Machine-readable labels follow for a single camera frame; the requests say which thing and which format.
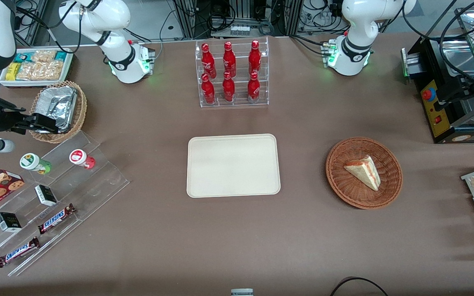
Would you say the Snickers chocolate bar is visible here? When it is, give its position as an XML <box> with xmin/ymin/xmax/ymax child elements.
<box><xmin>0</xmin><ymin>236</ymin><xmax>41</xmax><ymax>268</ymax></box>
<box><xmin>37</xmin><ymin>203</ymin><xmax>77</xmax><ymax>235</ymax></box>

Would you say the clear acrylic stepped display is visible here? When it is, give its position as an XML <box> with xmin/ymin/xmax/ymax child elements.
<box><xmin>0</xmin><ymin>130</ymin><xmax>130</xmax><ymax>277</ymax></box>

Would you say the red cola bottle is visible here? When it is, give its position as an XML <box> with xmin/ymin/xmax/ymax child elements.
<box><xmin>222</xmin><ymin>41</ymin><xmax>237</xmax><ymax>78</ymax></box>
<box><xmin>201</xmin><ymin>43</ymin><xmax>217</xmax><ymax>79</ymax></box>
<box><xmin>247</xmin><ymin>72</ymin><xmax>261</xmax><ymax>104</ymax></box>
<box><xmin>222</xmin><ymin>71</ymin><xmax>236</xmax><ymax>103</ymax></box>
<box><xmin>248</xmin><ymin>40</ymin><xmax>262</xmax><ymax>76</ymax></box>
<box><xmin>201</xmin><ymin>73</ymin><xmax>216</xmax><ymax>104</ymax></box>

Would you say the cream rectangular tray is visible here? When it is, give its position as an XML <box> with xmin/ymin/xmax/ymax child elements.
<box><xmin>186</xmin><ymin>134</ymin><xmax>281</xmax><ymax>199</ymax></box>

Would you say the wrapped triangle sandwich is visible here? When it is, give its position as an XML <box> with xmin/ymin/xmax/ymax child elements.
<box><xmin>343</xmin><ymin>155</ymin><xmax>381</xmax><ymax>192</ymax></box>

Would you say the small black box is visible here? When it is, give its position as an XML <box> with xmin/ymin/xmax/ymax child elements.
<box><xmin>0</xmin><ymin>212</ymin><xmax>22</xmax><ymax>233</ymax></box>
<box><xmin>35</xmin><ymin>185</ymin><xmax>58</xmax><ymax>207</ymax></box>

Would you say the black cable loop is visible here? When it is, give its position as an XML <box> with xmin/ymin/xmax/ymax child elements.
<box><xmin>329</xmin><ymin>276</ymin><xmax>390</xmax><ymax>296</ymax></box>

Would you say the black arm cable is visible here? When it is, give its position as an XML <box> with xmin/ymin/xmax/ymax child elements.
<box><xmin>14</xmin><ymin>0</ymin><xmax>83</xmax><ymax>55</ymax></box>

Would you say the black sealing machine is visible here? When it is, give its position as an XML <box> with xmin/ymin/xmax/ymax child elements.
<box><xmin>401</xmin><ymin>6</ymin><xmax>474</xmax><ymax>144</ymax></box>

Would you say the green yogurt cup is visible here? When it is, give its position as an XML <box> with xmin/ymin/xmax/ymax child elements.
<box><xmin>19</xmin><ymin>153</ymin><xmax>52</xmax><ymax>175</ymax></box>

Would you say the clear rice cracker bag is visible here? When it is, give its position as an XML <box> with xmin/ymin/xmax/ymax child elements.
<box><xmin>16</xmin><ymin>50</ymin><xmax>65</xmax><ymax>81</ymax></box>

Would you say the yellow snack packet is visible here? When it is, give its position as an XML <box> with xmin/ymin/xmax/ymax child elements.
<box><xmin>6</xmin><ymin>62</ymin><xmax>22</xmax><ymax>81</ymax></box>

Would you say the white plastic snack bin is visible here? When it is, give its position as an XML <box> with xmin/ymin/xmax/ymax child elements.
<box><xmin>0</xmin><ymin>48</ymin><xmax>74</xmax><ymax>88</ymax></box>

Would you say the red yogurt cup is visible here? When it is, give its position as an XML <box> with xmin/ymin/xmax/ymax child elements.
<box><xmin>69</xmin><ymin>149</ymin><xmax>96</xmax><ymax>170</ymax></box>

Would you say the black machine cable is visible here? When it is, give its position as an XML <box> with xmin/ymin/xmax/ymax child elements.
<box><xmin>402</xmin><ymin>0</ymin><xmax>474</xmax><ymax>92</ymax></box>

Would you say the clear acrylic bottle rack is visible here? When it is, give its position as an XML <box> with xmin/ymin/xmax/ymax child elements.
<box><xmin>195</xmin><ymin>36</ymin><xmax>270</xmax><ymax>108</ymax></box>

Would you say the round brown wicker basket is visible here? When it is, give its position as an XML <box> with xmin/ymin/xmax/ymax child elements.
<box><xmin>325</xmin><ymin>136</ymin><xmax>403</xmax><ymax>210</ymax></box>

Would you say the oval wicker basket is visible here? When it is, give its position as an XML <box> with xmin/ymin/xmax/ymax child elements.
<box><xmin>28</xmin><ymin>80</ymin><xmax>88</xmax><ymax>144</ymax></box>

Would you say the aluminium foil tray stack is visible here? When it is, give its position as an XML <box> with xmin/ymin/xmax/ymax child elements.
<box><xmin>30</xmin><ymin>86</ymin><xmax>78</xmax><ymax>134</ymax></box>

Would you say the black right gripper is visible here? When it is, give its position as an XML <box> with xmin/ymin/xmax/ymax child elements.
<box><xmin>0</xmin><ymin>100</ymin><xmax>60</xmax><ymax>139</ymax></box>

